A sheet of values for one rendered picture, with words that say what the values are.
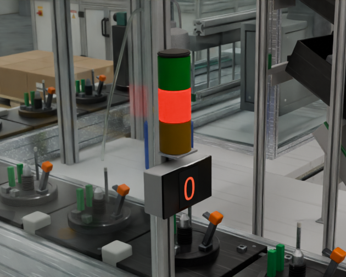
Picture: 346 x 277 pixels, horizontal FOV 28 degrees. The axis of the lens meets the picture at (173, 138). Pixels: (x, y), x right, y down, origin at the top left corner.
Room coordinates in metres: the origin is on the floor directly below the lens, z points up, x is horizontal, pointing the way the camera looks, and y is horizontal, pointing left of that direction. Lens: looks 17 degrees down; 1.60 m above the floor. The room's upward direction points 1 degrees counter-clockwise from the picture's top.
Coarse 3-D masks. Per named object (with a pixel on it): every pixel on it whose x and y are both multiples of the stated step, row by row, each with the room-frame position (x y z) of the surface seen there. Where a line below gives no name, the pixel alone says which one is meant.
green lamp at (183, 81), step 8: (160, 64) 1.01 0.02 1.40; (168, 64) 1.00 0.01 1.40; (176, 64) 1.00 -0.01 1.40; (184, 64) 1.00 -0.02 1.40; (160, 72) 1.01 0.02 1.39; (168, 72) 1.00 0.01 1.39; (176, 72) 1.00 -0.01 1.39; (184, 72) 1.00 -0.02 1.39; (160, 80) 1.01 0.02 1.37; (168, 80) 1.00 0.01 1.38; (176, 80) 1.00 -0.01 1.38; (184, 80) 1.00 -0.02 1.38; (160, 88) 1.01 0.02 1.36; (168, 88) 1.00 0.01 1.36; (176, 88) 1.00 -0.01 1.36; (184, 88) 1.00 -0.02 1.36
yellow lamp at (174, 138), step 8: (160, 128) 1.01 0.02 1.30; (168, 128) 1.00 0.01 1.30; (176, 128) 1.00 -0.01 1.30; (184, 128) 1.00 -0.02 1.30; (160, 136) 1.01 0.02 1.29; (168, 136) 1.00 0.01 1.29; (176, 136) 1.00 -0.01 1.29; (184, 136) 1.00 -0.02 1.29; (160, 144) 1.01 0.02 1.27; (168, 144) 1.00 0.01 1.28; (176, 144) 1.00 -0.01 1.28; (184, 144) 1.00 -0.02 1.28; (168, 152) 1.00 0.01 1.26; (176, 152) 1.00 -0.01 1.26; (184, 152) 1.00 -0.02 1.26
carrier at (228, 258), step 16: (176, 224) 1.38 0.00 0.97; (192, 224) 1.38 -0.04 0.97; (176, 240) 1.26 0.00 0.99; (192, 240) 1.26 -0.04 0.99; (224, 240) 1.30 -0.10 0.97; (240, 240) 1.30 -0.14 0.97; (176, 256) 1.19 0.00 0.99; (192, 256) 1.19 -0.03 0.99; (208, 256) 1.20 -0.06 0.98; (224, 256) 1.23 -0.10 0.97; (240, 256) 1.23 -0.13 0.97; (256, 256) 1.24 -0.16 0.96; (176, 272) 1.17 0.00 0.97; (192, 272) 1.17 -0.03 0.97; (208, 272) 1.16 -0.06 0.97; (224, 272) 1.16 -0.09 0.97
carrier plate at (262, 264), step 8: (264, 256) 1.23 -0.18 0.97; (256, 264) 1.19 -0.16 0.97; (264, 264) 1.19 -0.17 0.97; (312, 264) 1.19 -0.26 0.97; (320, 264) 1.19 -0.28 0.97; (240, 272) 1.16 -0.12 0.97; (248, 272) 1.16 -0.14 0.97; (256, 272) 1.16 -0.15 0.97; (336, 272) 1.16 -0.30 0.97; (344, 272) 1.16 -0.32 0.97
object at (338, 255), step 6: (324, 252) 1.05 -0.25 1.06; (330, 252) 1.05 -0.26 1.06; (336, 252) 1.04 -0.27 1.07; (342, 252) 1.04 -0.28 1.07; (330, 258) 1.05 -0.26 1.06; (336, 258) 1.04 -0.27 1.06; (342, 258) 1.03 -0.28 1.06; (330, 264) 1.05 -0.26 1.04; (336, 264) 1.04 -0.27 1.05; (330, 270) 1.05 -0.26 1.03; (324, 276) 1.05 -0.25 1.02; (330, 276) 1.05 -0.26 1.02
